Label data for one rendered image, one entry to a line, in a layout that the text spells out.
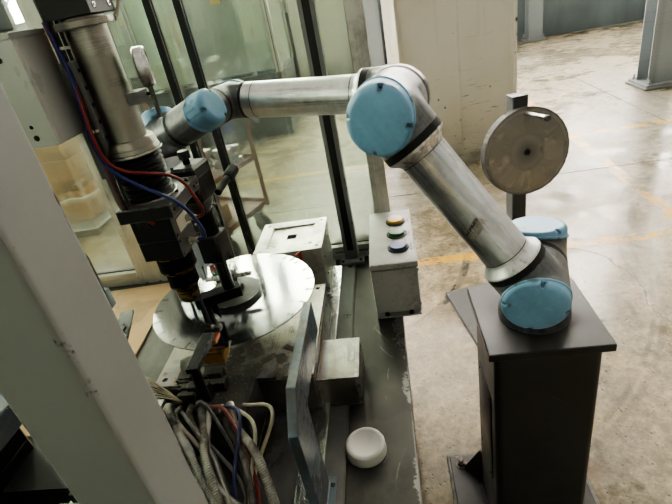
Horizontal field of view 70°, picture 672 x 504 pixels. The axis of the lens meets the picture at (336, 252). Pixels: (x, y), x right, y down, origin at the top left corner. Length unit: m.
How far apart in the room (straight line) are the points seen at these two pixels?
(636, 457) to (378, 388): 1.10
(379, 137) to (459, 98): 3.25
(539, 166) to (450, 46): 2.11
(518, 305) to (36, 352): 0.79
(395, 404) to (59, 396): 0.79
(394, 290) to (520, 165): 0.97
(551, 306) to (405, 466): 0.37
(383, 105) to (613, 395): 1.56
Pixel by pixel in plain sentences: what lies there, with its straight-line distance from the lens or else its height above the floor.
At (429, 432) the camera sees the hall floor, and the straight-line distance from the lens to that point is 1.88.
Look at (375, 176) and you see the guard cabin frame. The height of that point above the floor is 0.99.
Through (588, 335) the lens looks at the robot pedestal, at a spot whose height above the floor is 0.75.
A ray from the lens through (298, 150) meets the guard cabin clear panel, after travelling 1.32.
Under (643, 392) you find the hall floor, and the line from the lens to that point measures 2.11.
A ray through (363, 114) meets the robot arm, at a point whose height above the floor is 1.27.
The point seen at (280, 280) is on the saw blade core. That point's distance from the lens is 1.00.
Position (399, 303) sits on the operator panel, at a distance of 1.14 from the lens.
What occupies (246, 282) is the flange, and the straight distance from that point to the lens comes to 1.00.
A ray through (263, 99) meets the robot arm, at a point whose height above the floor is 1.28.
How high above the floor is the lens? 1.45
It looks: 29 degrees down
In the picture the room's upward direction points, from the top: 11 degrees counter-clockwise
